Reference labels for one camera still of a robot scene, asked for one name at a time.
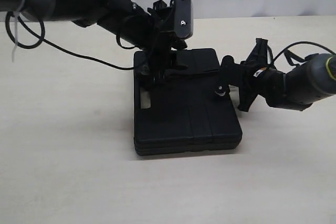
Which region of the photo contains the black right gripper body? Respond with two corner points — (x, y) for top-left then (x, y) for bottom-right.
(230, 60), (273, 98)

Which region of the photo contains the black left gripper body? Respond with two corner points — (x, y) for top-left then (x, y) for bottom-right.
(125, 0), (190, 57)

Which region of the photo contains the black cord with knot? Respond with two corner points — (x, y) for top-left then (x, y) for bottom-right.
(139, 50), (221, 83)

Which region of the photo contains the black plastic case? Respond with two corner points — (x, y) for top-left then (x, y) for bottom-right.
(133, 48), (243, 156)

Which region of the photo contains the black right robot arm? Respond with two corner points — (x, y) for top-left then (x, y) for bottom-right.
(225, 38), (335, 112)

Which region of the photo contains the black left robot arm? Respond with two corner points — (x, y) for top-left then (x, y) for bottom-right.
(1, 0), (193, 85)

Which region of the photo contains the yellow rubber band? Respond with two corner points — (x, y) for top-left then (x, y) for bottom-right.
(325, 56), (335, 80)

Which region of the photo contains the white zip tie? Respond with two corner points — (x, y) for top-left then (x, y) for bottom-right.
(12, 0), (26, 62)

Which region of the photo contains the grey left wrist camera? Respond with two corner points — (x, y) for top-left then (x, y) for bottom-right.
(173, 0), (193, 40)

